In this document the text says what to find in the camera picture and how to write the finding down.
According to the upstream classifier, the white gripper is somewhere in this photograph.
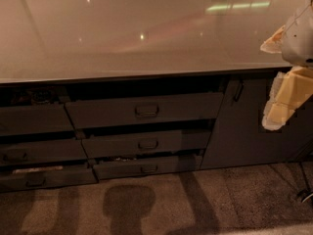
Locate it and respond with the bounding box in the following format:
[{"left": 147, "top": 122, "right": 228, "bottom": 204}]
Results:
[{"left": 260, "top": 0, "right": 313, "bottom": 131}]

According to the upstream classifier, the dark cabinet door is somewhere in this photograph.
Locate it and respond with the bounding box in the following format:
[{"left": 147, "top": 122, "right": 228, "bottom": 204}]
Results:
[{"left": 201, "top": 71, "right": 313, "bottom": 169}]

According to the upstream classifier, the dark object on floor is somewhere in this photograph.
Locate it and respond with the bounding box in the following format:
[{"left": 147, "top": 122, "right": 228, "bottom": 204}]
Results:
[{"left": 296, "top": 189, "right": 313, "bottom": 203}]

